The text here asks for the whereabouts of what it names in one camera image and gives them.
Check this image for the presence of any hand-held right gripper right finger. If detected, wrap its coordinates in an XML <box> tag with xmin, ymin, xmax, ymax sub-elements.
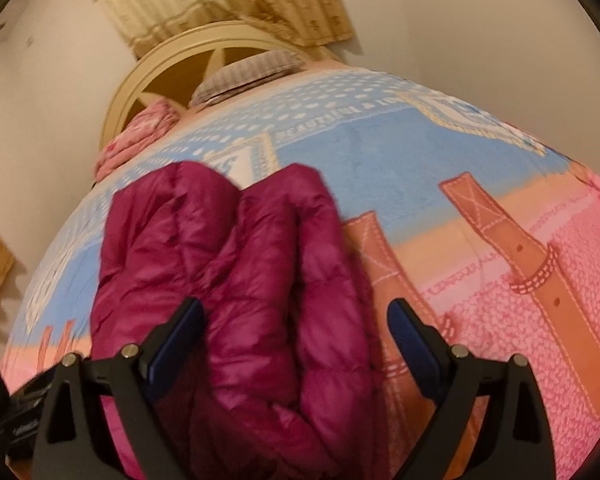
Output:
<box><xmin>387</xmin><ymin>299</ymin><xmax>556</xmax><ymax>480</ymax></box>

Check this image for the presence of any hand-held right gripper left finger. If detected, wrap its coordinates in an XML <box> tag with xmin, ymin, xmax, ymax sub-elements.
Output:
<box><xmin>32</xmin><ymin>297</ymin><xmax>205</xmax><ymax>480</ymax></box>

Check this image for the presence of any magenta puffer jacket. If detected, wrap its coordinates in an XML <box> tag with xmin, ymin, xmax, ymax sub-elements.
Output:
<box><xmin>90</xmin><ymin>160</ymin><xmax>386</xmax><ymax>480</ymax></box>

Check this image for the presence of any blue and pink printed blanket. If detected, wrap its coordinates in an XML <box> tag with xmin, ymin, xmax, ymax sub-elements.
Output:
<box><xmin>2</xmin><ymin>67</ymin><xmax>600</xmax><ymax>480</ymax></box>

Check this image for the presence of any pink folded blanket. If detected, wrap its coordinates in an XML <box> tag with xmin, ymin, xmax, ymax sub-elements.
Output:
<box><xmin>95</xmin><ymin>100</ymin><xmax>181</xmax><ymax>181</ymax></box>

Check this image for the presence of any cream wooden bed headboard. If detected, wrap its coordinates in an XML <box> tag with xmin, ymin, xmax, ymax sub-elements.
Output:
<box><xmin>100</xmin><ymin>21</ymin><xmax>341</xmax><ymax>151</ymax></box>

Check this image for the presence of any grey striped pillow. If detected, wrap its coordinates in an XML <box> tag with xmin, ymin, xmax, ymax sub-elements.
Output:
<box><xmin>189</xmin><ymin>49</ymin><xmax>303</xmax><ymax>108</ymax></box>

